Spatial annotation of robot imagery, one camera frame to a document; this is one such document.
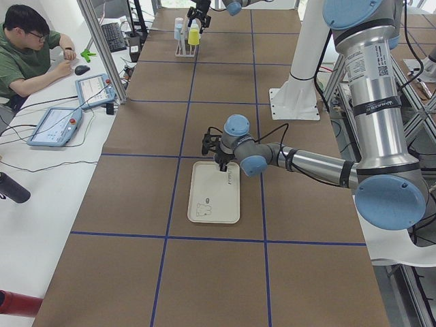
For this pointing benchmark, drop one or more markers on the black computer mouse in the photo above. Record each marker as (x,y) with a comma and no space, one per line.
(81,69)

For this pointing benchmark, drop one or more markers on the light blue plastic cup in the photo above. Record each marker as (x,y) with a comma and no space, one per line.
(178,27)

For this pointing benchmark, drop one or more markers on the black labelled box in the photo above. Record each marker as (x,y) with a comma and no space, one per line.
(134,48)

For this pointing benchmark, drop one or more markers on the person in green shirt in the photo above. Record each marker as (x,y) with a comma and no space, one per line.
(32,56)

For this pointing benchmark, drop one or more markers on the aluminium frame post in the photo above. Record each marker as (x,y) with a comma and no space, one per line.
(94,24)

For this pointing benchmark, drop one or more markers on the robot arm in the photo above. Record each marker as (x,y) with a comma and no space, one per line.
(390,192)
(232,7)

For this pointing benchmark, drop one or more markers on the yellow plastic cup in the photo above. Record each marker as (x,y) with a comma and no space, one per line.
(193,37)

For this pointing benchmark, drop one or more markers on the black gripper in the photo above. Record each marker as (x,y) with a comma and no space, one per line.
(223,158)
(204,7)

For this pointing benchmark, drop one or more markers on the green plastic clamp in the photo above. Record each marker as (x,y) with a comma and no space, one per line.
(86,54)

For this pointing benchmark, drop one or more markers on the white wire cup rack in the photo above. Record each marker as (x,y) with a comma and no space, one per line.
(183,49)

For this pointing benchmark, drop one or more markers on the black keyboard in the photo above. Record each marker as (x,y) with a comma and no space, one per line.
(114,36)

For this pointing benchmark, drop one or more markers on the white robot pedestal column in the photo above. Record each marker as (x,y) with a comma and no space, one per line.
(297,99)

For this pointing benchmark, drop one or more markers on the red water bottle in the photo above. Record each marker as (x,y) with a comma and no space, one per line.
(19,304)

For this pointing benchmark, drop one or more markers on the black water bottle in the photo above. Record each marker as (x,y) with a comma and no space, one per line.
(13,190)

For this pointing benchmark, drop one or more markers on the blue teach pendant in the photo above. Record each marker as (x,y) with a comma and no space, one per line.
(56,127)
(94,91)

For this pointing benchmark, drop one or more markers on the cream plastic tray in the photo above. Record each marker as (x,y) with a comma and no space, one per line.
(214,195)

